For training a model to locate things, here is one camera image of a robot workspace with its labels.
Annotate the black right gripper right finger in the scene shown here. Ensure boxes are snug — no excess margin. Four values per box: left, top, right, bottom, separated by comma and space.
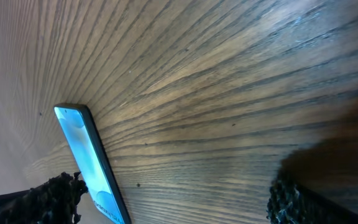
267, 174, 358, 224

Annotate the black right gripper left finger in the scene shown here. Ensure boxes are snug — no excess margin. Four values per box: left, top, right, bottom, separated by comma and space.
0, 172, 88, 224

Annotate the blue Galaxy smartphone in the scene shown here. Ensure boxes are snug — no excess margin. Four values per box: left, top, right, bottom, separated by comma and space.
53, 103, 132, 224

